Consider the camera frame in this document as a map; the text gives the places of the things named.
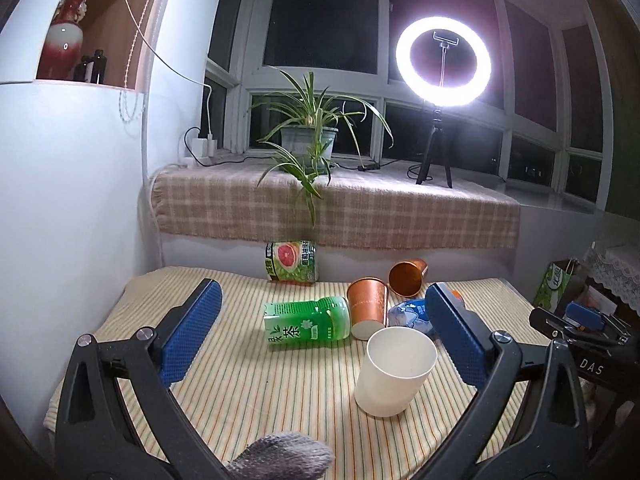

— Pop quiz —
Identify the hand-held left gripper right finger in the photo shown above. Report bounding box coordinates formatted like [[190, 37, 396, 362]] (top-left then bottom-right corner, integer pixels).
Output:
[[405, 282, 591, 480]]

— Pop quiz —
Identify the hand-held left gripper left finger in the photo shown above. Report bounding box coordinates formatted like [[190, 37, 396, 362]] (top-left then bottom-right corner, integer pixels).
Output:
[[55, 278, 236, 480]]

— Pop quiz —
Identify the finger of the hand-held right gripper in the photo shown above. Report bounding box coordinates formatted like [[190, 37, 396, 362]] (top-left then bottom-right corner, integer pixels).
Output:
[[530, 301, 630, 347]]

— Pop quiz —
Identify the copper cup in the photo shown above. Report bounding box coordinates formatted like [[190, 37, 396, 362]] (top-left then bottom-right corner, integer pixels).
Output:
[[389, 259, 430, 297], [346, 278, 390, 339]]

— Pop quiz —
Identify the white cup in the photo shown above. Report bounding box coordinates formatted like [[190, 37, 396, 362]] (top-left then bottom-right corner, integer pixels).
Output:
[[354, 326, 438, 417]]

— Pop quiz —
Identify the person's left hand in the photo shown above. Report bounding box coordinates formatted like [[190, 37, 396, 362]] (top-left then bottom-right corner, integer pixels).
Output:
[[227, 434, 335, 480]]

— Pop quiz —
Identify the green paper bag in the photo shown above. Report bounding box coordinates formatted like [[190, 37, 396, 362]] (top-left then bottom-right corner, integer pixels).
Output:
[[532, 260, 582, 312]]

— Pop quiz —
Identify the blue plastic packet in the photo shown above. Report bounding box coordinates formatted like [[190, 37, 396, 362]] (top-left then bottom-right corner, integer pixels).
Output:
[[387, 299, 436, 333]]

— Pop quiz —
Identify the white lace cloth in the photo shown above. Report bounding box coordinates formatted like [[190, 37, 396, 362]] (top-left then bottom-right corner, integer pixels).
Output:
[[582, 242, 640, 306]]

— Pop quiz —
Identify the striped tablecloth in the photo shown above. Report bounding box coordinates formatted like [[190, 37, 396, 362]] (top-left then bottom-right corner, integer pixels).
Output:
[[44, 266, 551, 480]]

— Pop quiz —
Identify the green tea bottle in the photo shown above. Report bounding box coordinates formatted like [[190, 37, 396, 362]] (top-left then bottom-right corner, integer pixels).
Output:
[[263, 296, 351, 350]]

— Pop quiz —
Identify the grapefruit drink can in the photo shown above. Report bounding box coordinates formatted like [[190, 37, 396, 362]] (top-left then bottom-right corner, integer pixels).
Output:
[[264, 240, 319, 285]]

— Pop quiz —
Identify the plaid cloth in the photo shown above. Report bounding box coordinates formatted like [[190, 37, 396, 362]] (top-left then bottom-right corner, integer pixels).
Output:
[[150, 162, 521, 250]]

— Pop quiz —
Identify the white charger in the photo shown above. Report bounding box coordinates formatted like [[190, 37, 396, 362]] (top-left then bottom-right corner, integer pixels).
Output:
[[189, 132, 219, 159]]

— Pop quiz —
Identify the black tripod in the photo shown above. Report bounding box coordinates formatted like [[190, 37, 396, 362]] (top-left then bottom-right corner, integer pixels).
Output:
[[415, 105, 453, 189]]

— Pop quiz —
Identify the potted spider plant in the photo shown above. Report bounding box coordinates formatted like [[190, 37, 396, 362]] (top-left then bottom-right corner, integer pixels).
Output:
[[252, 67, 396, 228]]

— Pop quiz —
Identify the red and white vase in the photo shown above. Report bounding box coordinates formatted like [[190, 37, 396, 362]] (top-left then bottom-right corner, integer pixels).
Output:
[[37, 0, 101, 81]]

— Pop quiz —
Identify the white window frame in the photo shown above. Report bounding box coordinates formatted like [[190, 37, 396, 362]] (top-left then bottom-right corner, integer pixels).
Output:
[[205, 0, 608, 211]]

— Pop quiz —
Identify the white beaded cord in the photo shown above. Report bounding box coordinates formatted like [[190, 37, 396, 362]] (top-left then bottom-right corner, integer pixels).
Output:
[[119, 0, 171, 123]]

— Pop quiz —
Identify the ring light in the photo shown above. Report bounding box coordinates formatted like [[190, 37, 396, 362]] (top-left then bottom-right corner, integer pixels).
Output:
[[395, 16, 493, 108]]

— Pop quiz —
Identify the white cable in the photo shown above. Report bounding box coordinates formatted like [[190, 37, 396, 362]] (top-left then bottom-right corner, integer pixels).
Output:
[[116, 0, 213, 137]]

